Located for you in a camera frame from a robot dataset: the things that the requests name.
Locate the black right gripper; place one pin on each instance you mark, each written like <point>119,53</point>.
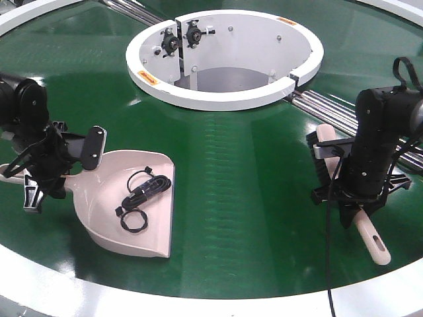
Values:
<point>355,172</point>

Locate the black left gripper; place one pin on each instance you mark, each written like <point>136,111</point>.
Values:
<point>47,155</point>

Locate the pink hand brush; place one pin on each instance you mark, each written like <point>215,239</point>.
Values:
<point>371,238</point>

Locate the pink plastic dustpan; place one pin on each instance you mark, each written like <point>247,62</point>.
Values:
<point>126,203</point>

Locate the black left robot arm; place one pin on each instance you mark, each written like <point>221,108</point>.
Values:
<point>23,103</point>

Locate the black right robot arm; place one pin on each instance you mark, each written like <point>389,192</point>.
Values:
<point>389,125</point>

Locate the white outer conveyor rim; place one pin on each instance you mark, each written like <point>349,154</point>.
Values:
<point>132,297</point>

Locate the chrome rollers right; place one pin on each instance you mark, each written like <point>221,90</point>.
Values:
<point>341,115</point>

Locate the chrome rollers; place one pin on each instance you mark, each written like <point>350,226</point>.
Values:
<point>134,10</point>
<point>341,115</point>

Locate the black left bearing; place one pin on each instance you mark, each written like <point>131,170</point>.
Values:
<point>170,42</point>

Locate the black bearing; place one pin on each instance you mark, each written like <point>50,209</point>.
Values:
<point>170,42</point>
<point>193,34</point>

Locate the chrome rollers top left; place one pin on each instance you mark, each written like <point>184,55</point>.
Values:
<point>134,10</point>

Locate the black right bearing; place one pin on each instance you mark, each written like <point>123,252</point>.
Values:
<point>193,34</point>

